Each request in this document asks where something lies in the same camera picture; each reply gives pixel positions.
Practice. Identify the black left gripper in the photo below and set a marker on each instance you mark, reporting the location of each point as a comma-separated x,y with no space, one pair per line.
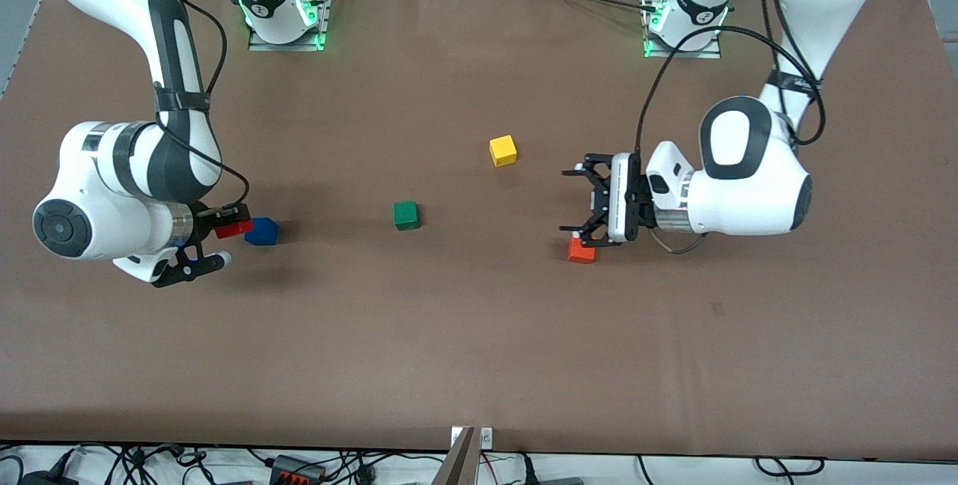
642,209

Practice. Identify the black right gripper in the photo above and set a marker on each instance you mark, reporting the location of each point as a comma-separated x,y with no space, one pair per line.
202,225

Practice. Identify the red cube block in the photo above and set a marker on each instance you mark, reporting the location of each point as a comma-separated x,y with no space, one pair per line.
233,230

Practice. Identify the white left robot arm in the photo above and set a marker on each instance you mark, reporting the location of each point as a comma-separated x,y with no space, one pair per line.
748,171

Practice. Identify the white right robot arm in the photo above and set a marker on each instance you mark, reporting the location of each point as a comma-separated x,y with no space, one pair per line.
112,171

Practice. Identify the blue cube block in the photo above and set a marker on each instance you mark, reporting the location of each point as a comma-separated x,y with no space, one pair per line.
263,232

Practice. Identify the orange cube block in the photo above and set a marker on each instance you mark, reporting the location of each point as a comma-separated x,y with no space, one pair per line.
580,254

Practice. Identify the yellow cube block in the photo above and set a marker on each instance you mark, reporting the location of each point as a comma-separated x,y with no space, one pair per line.
503,150

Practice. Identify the green cube block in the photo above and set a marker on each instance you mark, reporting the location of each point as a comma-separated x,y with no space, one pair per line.
406,215

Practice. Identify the black power strip red switches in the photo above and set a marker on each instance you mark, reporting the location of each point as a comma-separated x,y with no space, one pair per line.
296,470

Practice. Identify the black power adapter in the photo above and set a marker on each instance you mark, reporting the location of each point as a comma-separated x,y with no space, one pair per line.
49,479

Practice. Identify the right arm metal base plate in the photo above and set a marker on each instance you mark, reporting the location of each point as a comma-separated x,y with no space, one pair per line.
299,46

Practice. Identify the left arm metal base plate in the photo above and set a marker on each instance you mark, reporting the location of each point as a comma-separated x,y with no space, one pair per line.
711,52

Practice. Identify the small white metal bracket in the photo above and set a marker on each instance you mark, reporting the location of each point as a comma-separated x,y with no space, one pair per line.
486,438

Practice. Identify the grey camera mount pole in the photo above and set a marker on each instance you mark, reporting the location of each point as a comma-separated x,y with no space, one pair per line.
456,466

